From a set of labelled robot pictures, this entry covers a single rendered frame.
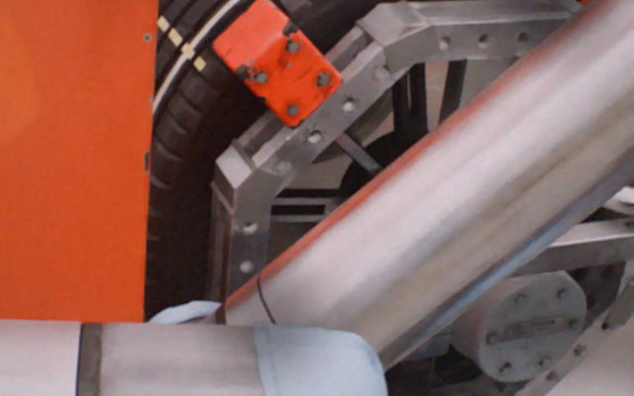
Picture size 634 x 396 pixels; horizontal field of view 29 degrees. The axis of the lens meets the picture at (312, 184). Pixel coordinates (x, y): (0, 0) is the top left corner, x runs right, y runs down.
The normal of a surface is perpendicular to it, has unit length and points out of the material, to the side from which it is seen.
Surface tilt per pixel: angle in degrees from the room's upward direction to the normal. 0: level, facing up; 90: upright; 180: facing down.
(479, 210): 74
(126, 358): 16
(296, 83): 90
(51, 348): 4
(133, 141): 90
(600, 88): 65
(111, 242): 90
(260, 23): 45
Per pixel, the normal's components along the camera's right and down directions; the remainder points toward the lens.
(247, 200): 0.39, 0.47
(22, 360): 0.15, -0.68
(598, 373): 0.11, -0.88
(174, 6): -0.66, -0.47
